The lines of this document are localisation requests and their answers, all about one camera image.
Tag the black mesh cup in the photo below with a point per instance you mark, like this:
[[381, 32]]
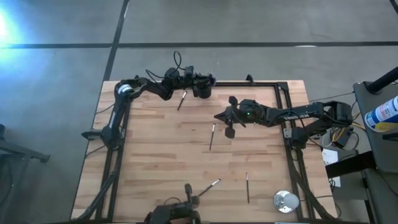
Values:
[[205, 94]]

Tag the grey cart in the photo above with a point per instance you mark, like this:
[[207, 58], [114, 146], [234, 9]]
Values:
[[382, 149]]

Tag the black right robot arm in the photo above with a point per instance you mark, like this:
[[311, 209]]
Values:
[[298, 112]]

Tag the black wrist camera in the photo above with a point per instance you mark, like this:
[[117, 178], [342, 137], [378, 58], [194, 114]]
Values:
[[188, 71], [233, 100]]

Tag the black brush white-tipped bristles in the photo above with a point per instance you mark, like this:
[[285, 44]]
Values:
[[210, 187]]

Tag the blue white yellow canister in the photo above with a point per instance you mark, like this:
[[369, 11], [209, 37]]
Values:
[[382, 113]]

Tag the black aluminium table frame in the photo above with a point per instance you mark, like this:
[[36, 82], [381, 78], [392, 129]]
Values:
[[255, 84]]

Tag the silver mounting bracket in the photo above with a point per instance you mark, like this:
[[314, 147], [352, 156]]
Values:
[[287, 133]]

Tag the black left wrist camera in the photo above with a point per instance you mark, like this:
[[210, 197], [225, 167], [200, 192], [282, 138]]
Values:
[[188, 71]]

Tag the black camera stand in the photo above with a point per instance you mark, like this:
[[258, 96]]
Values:
[[174, 214]]

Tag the black flat bar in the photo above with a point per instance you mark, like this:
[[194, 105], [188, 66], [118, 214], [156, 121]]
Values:
[[351, 165]]

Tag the white paper sheet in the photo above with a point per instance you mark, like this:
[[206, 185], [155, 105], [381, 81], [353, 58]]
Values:
[[329, 157]]

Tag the black floor stand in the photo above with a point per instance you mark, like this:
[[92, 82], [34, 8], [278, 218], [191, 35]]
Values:
[[25, 152]]

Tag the black pole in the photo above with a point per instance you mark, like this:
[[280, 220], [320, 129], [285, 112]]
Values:
[[384, 81]]

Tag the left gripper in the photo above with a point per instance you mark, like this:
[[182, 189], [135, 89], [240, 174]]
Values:
[[192, 81]]

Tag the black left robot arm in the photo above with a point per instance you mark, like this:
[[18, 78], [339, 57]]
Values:
[[116, 115]]

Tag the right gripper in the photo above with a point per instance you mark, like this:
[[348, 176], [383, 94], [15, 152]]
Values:
[[238, 115]]

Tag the thin black makeup brush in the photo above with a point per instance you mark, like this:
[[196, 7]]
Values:
[[247, 188], [212, 137], [182, 100]]

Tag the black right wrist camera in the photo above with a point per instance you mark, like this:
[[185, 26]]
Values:
[[233, 100]]

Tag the black power adapter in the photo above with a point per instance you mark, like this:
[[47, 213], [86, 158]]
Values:
[[344, 140]]

